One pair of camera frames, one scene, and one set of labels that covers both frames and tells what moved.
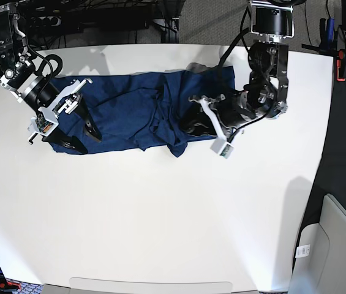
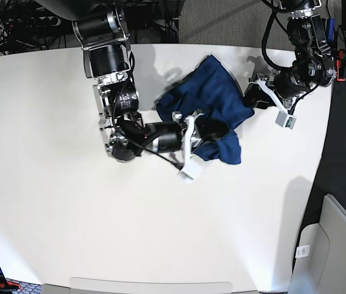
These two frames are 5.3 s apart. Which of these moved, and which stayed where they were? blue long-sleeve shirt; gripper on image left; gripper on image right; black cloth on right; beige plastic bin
Moved: gripper on image right; blue long-sleeve shirt; gripper on image left
Stayed: beige plastic bin; black cloth on right
